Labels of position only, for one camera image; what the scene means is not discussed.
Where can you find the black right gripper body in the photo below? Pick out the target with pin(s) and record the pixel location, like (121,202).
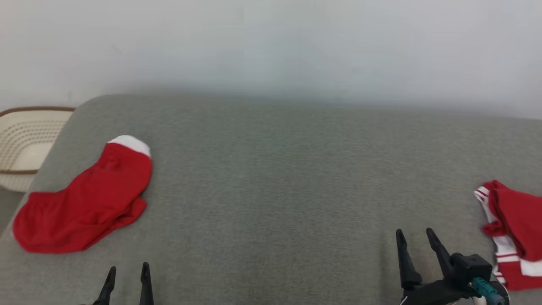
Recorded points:
(436,292)

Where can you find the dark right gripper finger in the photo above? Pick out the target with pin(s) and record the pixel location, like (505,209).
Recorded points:
(440,254)
(407,262)

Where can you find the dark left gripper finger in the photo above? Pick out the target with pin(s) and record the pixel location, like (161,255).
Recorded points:
(146,288)
(106,290)

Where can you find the red basketball jersey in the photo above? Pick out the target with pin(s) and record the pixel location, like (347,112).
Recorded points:
(516,220)

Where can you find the red shorts white trim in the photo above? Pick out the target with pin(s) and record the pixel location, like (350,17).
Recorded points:
(84,203)

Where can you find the grey fabric sofa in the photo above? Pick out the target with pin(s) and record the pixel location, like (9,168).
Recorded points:
(275,190)

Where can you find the cream perforated laundry basket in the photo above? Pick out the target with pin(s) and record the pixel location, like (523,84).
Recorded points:
(25,140)

